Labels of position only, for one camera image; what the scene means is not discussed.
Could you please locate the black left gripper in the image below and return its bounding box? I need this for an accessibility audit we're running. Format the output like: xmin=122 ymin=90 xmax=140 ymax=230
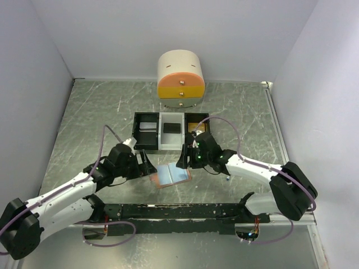
xmin=114 ymin=149 xmax=157 ymax=180

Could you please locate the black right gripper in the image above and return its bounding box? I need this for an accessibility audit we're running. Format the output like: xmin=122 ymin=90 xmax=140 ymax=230
xmin=176 ymin=143 xmax=211 ymax=169

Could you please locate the orange leather card holder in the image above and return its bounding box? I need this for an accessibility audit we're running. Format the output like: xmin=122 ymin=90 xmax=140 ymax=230
xmin=150 ymin=163 xmax=191 ymax=188

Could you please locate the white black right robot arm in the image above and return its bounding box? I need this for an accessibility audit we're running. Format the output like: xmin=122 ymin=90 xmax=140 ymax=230
xmin=176 ymin=132 xmax=318 ymax=223

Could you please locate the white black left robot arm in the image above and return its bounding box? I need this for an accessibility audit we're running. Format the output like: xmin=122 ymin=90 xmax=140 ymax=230
xmin=1 ymin=143 xmax=157 ymax=260

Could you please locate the black card in tray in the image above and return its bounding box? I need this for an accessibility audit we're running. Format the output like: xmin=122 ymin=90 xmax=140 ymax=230
xmin=162 ymin=123 xmax=181 ymax=134

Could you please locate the gold card in tray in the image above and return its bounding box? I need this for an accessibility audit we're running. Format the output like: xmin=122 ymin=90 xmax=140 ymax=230
xmin=187 ymin=122 xmax=209 ymax=132

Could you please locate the white card in tray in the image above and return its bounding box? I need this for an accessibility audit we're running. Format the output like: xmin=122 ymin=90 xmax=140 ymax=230
xmin=139 ymin=122 xmax=157 ymax=132

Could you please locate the three-compartment black white tray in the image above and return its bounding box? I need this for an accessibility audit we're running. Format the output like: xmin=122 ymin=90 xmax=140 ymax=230
xmin=132 ymin=112 xmax=209 ymax=151

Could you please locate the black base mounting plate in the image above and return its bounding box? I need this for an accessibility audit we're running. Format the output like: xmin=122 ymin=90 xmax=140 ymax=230
xmin=84 ymin=203 xmax=269 ymax=236

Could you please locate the round cream drawer cabinet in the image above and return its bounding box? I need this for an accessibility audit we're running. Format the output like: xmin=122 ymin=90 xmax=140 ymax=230
xmin=157 ymin=49 xmax=205 ymax=108

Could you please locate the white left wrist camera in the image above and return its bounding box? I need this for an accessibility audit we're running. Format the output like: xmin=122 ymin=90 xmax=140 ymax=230
xmin=122 ymin=137 xmax=137 ymax=151

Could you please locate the aluminium rail front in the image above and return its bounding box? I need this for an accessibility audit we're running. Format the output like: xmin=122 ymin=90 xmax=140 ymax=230
xmin=19 ymin=203 xmax=317 ymax=227

